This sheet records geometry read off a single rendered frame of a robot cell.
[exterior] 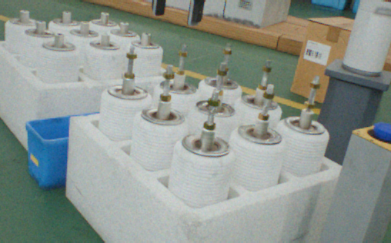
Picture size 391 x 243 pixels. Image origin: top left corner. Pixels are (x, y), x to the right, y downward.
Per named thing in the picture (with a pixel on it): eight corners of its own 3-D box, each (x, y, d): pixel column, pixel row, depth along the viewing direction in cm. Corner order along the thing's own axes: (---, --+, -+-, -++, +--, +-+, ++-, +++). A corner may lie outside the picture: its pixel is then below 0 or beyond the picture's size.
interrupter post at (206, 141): (198, 150, 71) (202, 131, 69) (196, 143, 73) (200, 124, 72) (214, 151, 71) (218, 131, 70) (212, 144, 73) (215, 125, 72)
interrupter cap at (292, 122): (313, 121, 91) (315, 117, 91) (331, 138, 84) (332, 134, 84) (277, 118, 89) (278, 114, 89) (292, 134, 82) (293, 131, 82)
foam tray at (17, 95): (108, 91, 160) (112, 39, 153) (172, 138, 133) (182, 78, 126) (-13, 101, 137) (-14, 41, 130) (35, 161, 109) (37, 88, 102)
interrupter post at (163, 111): (152, 118, 80) (155, 99, 78) (160, 114, 82) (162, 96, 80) (165, 122, 79) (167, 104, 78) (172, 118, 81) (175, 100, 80)
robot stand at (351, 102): (308, 160, 134) (336, 58, 122) (359, 177, 128) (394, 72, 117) (295, 179, 121) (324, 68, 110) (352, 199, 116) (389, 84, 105)
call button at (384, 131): (379, 132, 72) (383, 120, 72) (403, 143, 70) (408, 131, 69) (365, 136, 70) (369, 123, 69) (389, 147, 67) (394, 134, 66)
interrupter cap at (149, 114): (131, 117, 78) (132, 113, 78) (155, 106, 85) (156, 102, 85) (170, 131, 76) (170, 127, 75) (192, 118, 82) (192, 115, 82)
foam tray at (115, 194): (207, 162, 122) (219, 98, 116) (328, 249, 95) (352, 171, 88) (65, 195, 98) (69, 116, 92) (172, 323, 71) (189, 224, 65)
